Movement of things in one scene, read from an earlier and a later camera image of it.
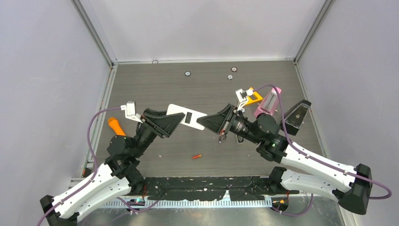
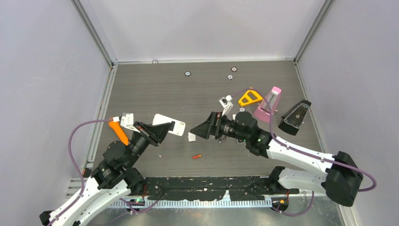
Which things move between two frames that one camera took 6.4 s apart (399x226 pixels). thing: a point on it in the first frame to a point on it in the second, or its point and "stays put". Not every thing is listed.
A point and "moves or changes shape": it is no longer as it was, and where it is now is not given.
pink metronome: [267, 104] stays put
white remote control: [191, 117] moves or changes shape
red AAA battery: [196, 157] stays put
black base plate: [242, 188] stays put
